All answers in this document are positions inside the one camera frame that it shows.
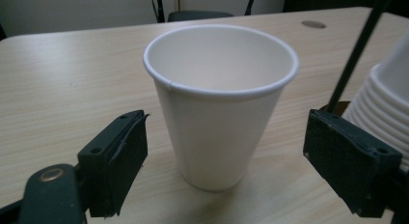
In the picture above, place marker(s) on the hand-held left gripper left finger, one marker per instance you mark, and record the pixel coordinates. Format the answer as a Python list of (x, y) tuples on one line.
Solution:
[(112, 162)]

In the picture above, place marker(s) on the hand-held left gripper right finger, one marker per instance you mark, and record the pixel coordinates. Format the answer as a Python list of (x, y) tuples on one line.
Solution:
[(350, 166)]

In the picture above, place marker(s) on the stack of white paper cups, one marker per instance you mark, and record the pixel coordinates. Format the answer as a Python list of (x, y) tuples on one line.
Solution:
[(386, 101)]

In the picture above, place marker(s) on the single white paper cup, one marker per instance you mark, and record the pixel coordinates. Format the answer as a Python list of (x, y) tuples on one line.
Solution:
[(215, 121)]

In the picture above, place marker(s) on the black round table grommet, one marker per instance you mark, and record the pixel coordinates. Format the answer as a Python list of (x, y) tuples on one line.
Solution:
[(313, 24)]

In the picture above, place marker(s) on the dark curtain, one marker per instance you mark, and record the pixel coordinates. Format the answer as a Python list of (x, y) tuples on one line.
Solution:
[(337, 0)]

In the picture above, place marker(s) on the black folding chair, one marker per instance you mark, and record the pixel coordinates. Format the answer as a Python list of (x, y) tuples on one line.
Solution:
[(196, 14)]

